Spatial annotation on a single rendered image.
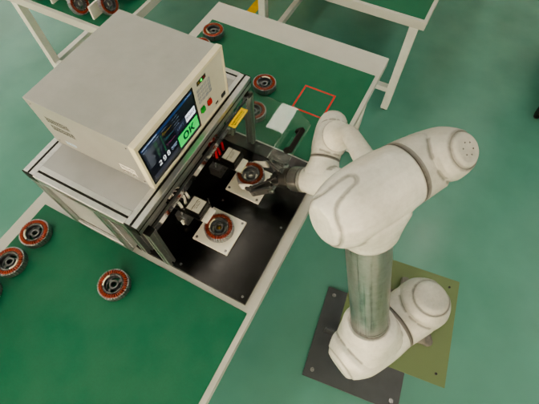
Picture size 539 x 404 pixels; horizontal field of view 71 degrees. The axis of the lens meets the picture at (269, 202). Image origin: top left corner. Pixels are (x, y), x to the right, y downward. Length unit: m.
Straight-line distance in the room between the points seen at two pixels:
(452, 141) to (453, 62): 2.75
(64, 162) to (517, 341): 2.27
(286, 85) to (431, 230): 1.24
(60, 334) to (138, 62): 0.94
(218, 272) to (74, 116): 0.69
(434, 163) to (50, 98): 1.00
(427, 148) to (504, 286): 1.87
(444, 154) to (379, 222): 0.16
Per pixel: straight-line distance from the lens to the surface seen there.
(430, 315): 1.19
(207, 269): 1.42
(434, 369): 1.46
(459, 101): 3.18
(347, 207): 0.64
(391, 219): 0.69
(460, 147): 0.73
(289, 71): 1.99
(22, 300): 1.65
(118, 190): 1.23
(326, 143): 1.24
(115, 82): 1.21
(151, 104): 1.12
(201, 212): 1.35
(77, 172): 1.32
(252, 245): 1.43
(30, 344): 1.59
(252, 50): 2.11
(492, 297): 2.48
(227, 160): 1.44
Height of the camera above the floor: 2.10
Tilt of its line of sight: 62 degrees down
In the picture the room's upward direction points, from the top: 1 degrees counter-clockwise
